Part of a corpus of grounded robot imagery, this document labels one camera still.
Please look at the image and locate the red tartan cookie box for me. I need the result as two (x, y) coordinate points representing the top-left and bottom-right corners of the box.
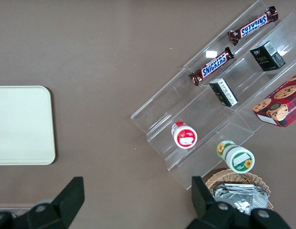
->
(252, 71), (296, 129)

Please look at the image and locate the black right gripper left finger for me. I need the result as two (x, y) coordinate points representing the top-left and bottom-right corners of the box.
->
(13, 176), (85, 229)

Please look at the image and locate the green and white jar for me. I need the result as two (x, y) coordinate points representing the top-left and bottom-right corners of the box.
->
(216, 140), (255, 173)

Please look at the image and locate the red and white jar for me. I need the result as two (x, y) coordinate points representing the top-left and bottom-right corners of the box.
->
(171, 121), (198, 149)

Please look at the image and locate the light wicker basket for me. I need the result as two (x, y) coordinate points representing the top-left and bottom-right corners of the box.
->
(205, 168), (274, 212)

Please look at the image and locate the silver foil container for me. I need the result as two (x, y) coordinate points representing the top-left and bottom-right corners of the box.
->
(212, 183), (270, 217)

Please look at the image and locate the cream rectangular plastic tray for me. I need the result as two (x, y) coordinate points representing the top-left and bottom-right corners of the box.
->
(0, 85), (56, 166)

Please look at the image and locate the small black carton box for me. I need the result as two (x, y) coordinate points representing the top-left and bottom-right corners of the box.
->
(249, 41), (286, 72)
(209, 78), (239, 107)

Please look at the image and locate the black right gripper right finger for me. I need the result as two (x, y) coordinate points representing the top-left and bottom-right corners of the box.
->
(186, 176), (253, 229)

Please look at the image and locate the clear acrylic stepped shelf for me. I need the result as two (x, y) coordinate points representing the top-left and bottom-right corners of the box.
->
(130, 0), (296, 191)

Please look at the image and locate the brown Snickers chocolate bar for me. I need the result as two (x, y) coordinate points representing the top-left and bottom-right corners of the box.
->
(228, 6), (279, 47)
(188, 47), (234, 87)

